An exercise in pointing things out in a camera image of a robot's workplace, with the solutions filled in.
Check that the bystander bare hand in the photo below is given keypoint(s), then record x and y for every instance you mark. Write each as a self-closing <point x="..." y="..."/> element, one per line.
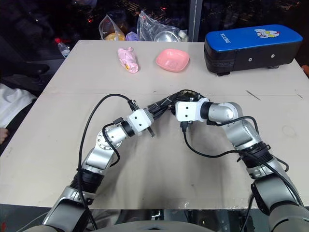
<point x="3" y="135"/>

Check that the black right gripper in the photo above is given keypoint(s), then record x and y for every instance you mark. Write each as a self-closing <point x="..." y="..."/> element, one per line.
<point x="173" y="111"/>

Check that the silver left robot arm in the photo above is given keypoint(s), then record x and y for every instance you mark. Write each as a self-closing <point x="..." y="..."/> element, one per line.
<point x="103" y="154"/>

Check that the clear crumpled plastic bag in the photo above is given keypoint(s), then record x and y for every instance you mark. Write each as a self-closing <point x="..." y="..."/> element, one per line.
<point x="149" y="24"/>

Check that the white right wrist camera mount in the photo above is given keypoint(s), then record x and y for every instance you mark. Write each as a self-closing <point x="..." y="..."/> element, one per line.
<point x="188" y="111"/>

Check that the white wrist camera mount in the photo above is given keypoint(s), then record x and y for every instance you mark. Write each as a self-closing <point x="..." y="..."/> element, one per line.
<point x="188" y="111"/>
<point x="139" y="120"/>

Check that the grey metal pillar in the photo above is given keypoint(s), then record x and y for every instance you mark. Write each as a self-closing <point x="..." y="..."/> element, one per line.
<point x="195" y="19"/>

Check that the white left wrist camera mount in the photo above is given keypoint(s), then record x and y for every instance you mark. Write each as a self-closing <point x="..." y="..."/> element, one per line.
<point x="139" y="120"/>

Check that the clear bag with yellow fruit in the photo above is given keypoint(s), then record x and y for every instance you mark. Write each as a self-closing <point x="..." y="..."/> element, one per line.
<point x="113" y="29"/>

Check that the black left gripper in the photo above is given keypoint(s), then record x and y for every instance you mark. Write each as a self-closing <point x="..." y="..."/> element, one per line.
<point x="151" y="131"/>

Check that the pink plastic bowl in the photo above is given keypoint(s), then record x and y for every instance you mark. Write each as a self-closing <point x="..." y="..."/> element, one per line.
<point x="172" y="60"/>

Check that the purple translucent plastic bag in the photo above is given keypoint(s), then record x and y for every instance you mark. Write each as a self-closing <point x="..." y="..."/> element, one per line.
<point x="132" y="36"/>

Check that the white cloth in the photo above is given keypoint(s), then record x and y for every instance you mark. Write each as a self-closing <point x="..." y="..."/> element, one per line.
<point x="14" y="104"/>

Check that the black checked zipper pouch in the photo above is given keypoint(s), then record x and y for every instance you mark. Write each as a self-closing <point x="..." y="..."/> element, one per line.
<point x="169" y="99"/>

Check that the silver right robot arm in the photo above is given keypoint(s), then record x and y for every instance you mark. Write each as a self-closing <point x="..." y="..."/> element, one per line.
<point x="241" y="135"/>

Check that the steel bowl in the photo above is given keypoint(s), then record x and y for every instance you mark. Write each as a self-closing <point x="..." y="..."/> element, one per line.
<point x="167" y="36"/>

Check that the red-capped plastic water bottle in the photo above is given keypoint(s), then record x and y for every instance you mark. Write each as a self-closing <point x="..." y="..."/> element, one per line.
<point x="63" y="47"/>

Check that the blue-topped black box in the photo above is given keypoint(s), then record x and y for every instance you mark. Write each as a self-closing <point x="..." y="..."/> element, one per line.
<point x="241" y="41"/>

